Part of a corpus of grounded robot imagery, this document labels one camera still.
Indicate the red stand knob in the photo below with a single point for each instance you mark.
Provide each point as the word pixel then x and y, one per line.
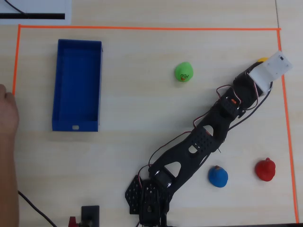
pixel 72 222

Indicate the blue plastic box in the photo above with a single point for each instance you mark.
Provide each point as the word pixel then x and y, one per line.
pixel 78 85

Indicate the bare person hand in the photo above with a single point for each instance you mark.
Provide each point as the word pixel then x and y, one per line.
pixel 8 113

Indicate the red rubber duck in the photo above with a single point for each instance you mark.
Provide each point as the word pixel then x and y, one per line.
pixel 265 170

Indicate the green rubber duck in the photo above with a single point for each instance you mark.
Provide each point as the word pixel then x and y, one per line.
pixel 184 71

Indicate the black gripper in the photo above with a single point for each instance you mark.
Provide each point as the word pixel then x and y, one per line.
pixel 251 70

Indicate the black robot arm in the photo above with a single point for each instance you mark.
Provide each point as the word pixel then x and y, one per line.
pixel 189 156

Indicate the blue rubber duck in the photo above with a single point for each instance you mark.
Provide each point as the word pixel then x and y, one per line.
pixel 218 177

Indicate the orange tape border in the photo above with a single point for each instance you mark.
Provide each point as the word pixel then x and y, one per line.
pixel 151 28

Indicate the yellow rubber duck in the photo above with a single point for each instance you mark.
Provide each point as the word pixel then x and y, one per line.
pixel 262 59

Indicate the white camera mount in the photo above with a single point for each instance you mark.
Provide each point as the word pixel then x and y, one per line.
pixel 270 69

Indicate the bare person forearm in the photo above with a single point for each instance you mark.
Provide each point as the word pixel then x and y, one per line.
pixel 8 179

